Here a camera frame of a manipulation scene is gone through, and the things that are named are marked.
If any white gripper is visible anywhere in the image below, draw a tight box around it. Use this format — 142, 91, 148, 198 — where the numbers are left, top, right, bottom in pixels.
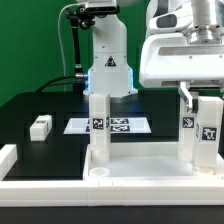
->
139, 33, 224, 113

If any white desk tabletop tray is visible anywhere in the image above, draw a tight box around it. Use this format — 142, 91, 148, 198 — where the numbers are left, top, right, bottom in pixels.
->
83, 142, 224, 180

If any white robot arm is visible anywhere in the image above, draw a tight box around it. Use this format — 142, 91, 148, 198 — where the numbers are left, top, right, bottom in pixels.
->
77, 0, 224, 112

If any fiducial marker sheet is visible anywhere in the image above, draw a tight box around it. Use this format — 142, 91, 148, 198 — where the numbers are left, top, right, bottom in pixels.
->
64, 117, 151, 134

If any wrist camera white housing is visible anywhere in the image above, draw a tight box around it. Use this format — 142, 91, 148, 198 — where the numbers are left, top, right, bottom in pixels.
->
146, 10, 193, 37

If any black cable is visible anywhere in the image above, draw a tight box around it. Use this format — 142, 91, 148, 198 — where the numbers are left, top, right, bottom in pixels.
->
35, 75, 88, 93

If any overhead camera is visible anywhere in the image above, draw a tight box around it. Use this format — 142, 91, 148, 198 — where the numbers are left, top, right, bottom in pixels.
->
78, 0, 120, 15

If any white cable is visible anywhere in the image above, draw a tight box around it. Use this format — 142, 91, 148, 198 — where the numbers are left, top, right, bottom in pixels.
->
57, 3, 84, 92

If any white U-shaped fence frame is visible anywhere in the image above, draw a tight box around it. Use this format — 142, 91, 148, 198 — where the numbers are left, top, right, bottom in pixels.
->
0, 144, 224, 207

